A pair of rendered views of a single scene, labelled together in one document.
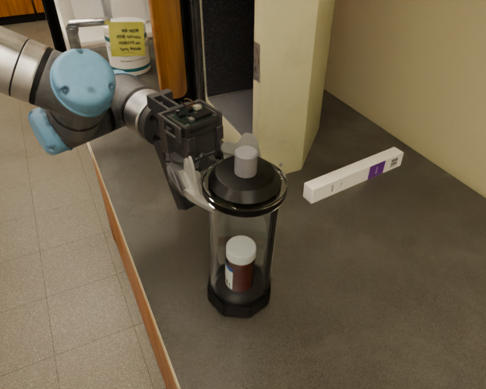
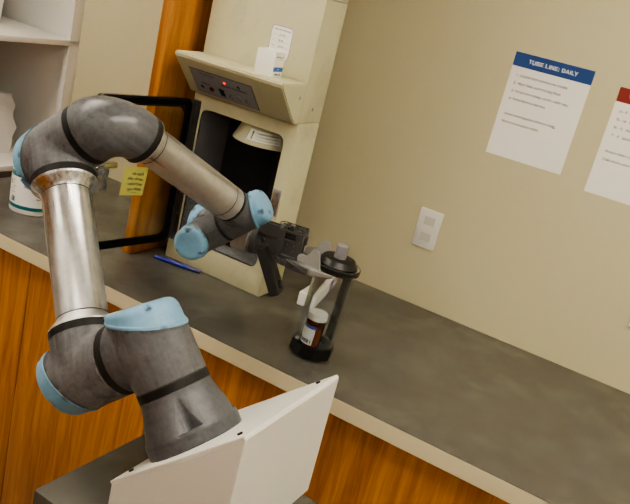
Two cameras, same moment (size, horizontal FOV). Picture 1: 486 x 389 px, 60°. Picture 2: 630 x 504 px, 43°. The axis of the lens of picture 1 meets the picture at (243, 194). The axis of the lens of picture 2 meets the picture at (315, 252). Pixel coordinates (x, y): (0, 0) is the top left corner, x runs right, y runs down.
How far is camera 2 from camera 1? 1.41 m
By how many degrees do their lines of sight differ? 40
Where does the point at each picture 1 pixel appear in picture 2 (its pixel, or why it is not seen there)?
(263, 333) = (339, 366)
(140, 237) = (215, 332)
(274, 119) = not seen: hidden behind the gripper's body
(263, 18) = (287, 175)
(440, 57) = (354, 204)
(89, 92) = (269, 213)
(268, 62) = (283, 202)
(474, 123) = (384, 248)
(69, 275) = not seen: outside the picture
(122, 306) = not seen: outside the picture
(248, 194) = (350, 267)
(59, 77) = (259, 204)
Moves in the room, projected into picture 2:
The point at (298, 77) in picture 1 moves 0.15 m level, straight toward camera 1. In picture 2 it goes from (292, 214) to (318, 235)
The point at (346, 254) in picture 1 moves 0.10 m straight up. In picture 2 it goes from (350, 330) to (359, 295)
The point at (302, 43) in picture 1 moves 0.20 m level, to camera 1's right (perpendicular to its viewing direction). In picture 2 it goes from (298, 191) to (356, 194)
